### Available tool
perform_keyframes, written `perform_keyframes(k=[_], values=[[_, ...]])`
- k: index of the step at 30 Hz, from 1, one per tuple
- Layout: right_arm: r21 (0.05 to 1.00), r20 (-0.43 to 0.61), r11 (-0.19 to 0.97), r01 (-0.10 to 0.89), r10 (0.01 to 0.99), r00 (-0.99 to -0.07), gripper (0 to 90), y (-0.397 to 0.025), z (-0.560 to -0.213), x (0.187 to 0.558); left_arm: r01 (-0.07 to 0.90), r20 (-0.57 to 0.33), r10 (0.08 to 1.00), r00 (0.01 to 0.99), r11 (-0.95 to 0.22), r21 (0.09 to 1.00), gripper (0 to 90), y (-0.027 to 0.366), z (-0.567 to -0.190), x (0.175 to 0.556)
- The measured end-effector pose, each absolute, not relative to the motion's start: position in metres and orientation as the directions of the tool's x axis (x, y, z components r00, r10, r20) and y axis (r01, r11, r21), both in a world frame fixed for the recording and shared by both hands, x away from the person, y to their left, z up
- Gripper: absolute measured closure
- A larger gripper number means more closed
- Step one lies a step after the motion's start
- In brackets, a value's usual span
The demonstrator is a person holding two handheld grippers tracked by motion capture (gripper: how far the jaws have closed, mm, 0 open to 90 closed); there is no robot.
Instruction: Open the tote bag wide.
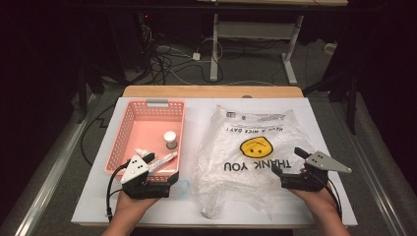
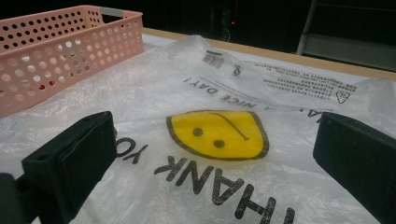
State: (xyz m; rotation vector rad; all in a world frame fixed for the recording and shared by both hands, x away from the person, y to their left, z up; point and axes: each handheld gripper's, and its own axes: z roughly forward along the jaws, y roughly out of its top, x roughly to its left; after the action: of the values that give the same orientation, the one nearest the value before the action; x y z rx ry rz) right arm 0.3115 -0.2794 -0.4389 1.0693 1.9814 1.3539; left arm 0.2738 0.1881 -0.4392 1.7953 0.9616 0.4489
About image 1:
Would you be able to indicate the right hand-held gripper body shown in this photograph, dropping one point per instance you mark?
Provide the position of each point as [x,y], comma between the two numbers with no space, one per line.
[314,178]

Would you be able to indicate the white marker pen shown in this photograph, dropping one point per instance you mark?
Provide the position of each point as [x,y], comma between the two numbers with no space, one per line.
[164,160]

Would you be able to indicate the white table mat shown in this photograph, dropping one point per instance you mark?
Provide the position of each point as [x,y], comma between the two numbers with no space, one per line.
[98,203]

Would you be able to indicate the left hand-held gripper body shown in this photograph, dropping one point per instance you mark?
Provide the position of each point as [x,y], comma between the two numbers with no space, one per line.
[134,170]

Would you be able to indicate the black stand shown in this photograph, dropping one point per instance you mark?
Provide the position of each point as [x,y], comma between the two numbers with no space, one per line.
[352,98]
[82,98]

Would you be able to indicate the dark equipment with red light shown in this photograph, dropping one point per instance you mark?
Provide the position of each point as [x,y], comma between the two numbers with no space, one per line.
[146,39]

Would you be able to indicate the person's left hand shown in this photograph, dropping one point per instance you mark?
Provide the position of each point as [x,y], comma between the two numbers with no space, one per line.
[131,206]

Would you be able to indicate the white-framed desk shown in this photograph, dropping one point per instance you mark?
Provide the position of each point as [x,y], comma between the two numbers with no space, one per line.
[214,49]

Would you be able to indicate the white power strip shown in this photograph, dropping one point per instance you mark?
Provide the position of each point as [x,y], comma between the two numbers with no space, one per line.
[330,48]

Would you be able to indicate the white power adapter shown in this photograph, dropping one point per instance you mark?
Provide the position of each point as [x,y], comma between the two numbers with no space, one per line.
[196,56]

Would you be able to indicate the pink perforated plastic basket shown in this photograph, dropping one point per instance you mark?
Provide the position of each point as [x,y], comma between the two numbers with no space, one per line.
[147,131]

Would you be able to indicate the clear printed plastic bag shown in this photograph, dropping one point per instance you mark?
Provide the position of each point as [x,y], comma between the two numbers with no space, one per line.
[229,183]

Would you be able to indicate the small white-capped bottle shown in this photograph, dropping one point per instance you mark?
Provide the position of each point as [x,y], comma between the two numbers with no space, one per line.
[170,137]

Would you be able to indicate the metal floor rail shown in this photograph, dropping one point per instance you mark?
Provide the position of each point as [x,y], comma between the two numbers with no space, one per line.
[49,190]
[377,193]

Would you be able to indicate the small white squeeze tube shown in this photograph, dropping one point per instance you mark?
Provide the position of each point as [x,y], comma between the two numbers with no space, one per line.
[141,151]

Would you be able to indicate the person's right hand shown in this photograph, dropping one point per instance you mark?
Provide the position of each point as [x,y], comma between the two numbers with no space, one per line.
[319,203]

